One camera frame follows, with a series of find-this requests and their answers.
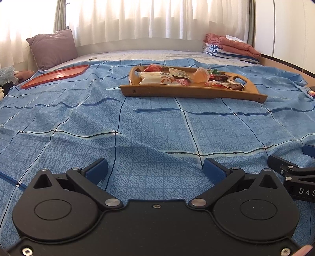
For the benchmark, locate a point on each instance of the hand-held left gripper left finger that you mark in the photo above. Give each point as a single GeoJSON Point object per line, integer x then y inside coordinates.
{"type": "Point", "coordinates": [97, 169]}

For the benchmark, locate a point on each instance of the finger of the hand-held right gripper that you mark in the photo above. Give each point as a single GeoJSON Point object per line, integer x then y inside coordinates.
{"type": "Point", "coordinates": [280, 163]}
{"type": "Point", "coordinates": [309, 150]}

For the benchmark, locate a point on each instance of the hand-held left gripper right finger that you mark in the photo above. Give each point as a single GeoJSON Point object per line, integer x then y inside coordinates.
{"type": "Point", "coordinates": [214, 169]}

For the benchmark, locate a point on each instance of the wooden tray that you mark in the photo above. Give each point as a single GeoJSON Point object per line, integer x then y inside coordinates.
{"type": "Point", "coordinates": [184, 94]}

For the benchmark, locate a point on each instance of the peach and red snack packet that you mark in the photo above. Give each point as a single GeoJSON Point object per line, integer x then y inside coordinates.
{"type": "Point", "coordinates": [216, 85]}

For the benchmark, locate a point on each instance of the pink snack packet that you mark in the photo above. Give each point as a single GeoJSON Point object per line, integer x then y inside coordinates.
{"type": "Point", "coordinates": [219, 77]}

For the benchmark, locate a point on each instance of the red biscuit packet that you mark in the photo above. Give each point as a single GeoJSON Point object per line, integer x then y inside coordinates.
{"type": "Point", "coordinates": [181, 82]}

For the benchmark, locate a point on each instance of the orange jelly cup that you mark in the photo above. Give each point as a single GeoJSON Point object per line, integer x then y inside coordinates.
{"type": "Point", "coordinates": [200, 75]}

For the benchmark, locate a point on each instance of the green pea snack packet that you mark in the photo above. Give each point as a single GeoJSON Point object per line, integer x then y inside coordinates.
{"type": "Point", "coordinates": [214, 71]}

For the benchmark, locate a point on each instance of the yellow pouch with orange picture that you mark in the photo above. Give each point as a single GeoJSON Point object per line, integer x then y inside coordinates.
{"type": "Point", "coordinates": [179, 73]}

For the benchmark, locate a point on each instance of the pale yellow pastry packet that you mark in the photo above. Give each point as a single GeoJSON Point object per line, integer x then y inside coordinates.
{"type": "Point", "coordinates": [152, 78]}

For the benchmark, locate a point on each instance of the red orange snack packet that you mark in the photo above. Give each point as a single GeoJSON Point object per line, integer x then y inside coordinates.
{"type": "Point", "coordinates": [155, 67]}

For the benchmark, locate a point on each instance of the person's left hand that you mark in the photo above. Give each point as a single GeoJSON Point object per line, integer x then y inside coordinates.
{"type": "Point", "coordinates": [304, 251]}

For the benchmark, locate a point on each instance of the blue checked bed sheet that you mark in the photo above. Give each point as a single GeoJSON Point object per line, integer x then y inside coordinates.
{"type": "Point", "coordinates": [73, 128]}

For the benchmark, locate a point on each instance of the small colourful toy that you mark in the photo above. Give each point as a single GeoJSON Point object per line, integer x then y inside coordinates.
{"type": "Point", "coordinates": [311, 93]}

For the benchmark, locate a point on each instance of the red plastic tray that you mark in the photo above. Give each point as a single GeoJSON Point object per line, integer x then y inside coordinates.
{"type": "Point", "coordinates": [54, 75]}

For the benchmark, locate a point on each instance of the blue striped folded towel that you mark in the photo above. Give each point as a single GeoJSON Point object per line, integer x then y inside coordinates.
{"type": "Point", "coordinates": [216, 52]}

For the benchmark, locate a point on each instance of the pink fabric item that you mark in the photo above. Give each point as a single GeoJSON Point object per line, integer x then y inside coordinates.
{"type": "Point", "coordinates": [24, 75]}

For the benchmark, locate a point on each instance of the beige cloth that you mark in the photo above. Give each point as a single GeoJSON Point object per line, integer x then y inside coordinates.
{"type": "Point", "coordinates": [1, 93]}

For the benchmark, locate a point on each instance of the folded towels and clothes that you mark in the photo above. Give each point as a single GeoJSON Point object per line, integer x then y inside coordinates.
{"type": "Point", "coordinates": [236, 48]}

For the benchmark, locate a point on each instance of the white patterned mattress cover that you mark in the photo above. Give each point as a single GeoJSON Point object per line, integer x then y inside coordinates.
{"type": "Point", "coordinates": [147, 54]}

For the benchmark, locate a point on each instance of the white wardrobe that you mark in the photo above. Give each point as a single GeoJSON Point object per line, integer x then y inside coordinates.
{"type": "Point", "coordinates": [285, 27]}

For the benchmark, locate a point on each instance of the purple pillow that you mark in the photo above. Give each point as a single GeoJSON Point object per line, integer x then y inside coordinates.
{"type": "Point", "coordinates": [53, 49]}

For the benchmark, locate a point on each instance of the light blue plastic bag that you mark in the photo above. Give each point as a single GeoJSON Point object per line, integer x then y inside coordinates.
{"type": "Point", "coordinates": [7, 75]}

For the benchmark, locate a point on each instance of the white bed board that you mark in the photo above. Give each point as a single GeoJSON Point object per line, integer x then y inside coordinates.
{"type": "Point", "coordinates": [137, 44]}

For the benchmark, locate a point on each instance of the white folded cloth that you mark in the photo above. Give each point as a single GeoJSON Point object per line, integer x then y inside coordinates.
{"type": "Point", "coordinates": [233, 37]}

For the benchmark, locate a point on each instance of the grey curtain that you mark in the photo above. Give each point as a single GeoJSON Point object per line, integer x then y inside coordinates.
{"type": "Point", "coordinates": [61, 14]}
{"type": "Point", "coordinates": [251, 23]}

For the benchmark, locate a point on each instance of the white sheer curtain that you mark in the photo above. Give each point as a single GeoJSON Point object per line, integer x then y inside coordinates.
{"type": "Point", "coordinates": [147, 19]}

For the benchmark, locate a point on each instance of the wooden bed frame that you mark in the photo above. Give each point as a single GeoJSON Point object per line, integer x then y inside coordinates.
{"type": "Point", "coordinates": [283, 61]}

